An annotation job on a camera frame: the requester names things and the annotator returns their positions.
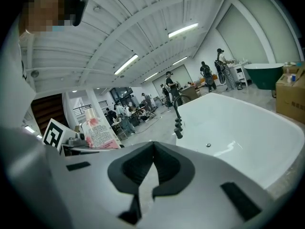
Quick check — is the black balcony railing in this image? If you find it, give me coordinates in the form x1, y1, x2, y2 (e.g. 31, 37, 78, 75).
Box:
72, 104, 92, 115

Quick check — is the person's grey shirt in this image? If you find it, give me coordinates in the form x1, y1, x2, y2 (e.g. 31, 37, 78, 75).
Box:
0, 15, 37, 131

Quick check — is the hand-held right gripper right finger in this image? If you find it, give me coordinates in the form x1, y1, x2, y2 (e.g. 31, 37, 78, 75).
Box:
142, 141, 285, 229

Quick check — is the black bathtub faucet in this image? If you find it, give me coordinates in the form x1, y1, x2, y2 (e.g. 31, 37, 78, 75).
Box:
173, 94, 192, 139

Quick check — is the dark wooden staircase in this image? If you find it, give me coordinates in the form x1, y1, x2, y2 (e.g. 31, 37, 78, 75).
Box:
30, 93, 70, 136

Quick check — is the brown cardboard box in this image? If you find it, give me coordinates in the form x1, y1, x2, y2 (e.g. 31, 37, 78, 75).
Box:
275, 62, 305, 124

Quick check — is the white bathtub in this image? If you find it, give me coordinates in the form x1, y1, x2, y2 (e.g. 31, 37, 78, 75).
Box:
175, 93, 305, 189

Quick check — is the person's head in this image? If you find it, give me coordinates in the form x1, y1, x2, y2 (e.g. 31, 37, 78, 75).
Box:
19, 0, 79, 34

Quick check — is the pink white plastic bottle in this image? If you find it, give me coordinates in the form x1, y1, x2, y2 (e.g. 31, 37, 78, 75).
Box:
80, 108, 121, 150

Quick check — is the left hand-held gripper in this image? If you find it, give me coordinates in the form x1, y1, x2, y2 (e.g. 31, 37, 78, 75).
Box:
42, 118, 115, 156

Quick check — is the black head-mounted camera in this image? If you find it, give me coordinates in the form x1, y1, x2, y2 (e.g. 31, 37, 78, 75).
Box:
63, 0, 89, 27

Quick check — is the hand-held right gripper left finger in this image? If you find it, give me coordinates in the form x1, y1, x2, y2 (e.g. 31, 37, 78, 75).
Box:
0, 127, 155, 229

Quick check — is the ceiling tube light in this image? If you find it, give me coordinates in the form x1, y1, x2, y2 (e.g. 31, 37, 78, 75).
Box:
168, 22, 199, 39
143, 72, 159, 82
172, 56, 189, 66
113, 53, 139, 75

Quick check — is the dark green bathtub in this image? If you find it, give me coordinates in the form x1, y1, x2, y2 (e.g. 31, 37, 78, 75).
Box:
244, 62, 285, 91

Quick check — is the brown wooden cabinet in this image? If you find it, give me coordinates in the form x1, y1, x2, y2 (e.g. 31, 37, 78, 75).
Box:
181, 86, 199, 103

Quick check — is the white cabinet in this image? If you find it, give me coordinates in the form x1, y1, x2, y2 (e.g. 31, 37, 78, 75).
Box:
234, 61, 250, 88

